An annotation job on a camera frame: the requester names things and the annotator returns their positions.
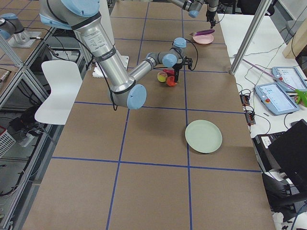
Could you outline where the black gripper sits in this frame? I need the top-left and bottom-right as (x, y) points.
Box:
(206, 10), (216, 29)
(174, 57), (193, 83)

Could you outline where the purple eggplant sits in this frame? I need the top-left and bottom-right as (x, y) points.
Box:
(190, 29), (215, 36)

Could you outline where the red yellow pomegranate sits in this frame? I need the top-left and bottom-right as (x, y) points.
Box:
(166, 76), (177, 87)

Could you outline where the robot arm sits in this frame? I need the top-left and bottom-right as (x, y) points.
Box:
(168, 0), (219, 29)
(39, 0), (187, 109)

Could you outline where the red chili pepper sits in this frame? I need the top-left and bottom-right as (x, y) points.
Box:
(163, 69), (175, 76)

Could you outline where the peach fruit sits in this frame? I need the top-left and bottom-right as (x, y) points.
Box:
(157, 71), (168, 82)

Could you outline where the pink plate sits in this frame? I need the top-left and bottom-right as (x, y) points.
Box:
(192, 34), (214, 45)

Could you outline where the green plate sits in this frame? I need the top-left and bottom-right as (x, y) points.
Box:
(185, 120), (223, 153)

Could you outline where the far teach pendant tablet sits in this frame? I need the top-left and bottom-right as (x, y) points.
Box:
(272, 67), (307, 91)

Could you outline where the teach pendant tablet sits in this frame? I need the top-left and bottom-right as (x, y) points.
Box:
(272, 67), (307, 91)
(255, 83), (299, 115)

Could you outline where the near teach pendant tablet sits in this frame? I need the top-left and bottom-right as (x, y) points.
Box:
(255, 83), (299, 115)

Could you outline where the white chair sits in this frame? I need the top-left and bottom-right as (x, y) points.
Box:
(35, 60), (83, 125)

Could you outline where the black laptop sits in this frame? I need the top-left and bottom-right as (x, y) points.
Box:
(252, 119), (307, 192)

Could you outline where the aluminium frame post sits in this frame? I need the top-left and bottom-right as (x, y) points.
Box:
(230, 0), (274, 75)

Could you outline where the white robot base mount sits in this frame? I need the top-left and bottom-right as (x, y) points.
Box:
(93, 0), (129, 78)

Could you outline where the green handled reacher grabber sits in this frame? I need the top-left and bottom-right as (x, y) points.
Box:
(242, 59), (307, 107)

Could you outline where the white wire basket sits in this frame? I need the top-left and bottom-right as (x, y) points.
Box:
(0, 126), (16, 157)

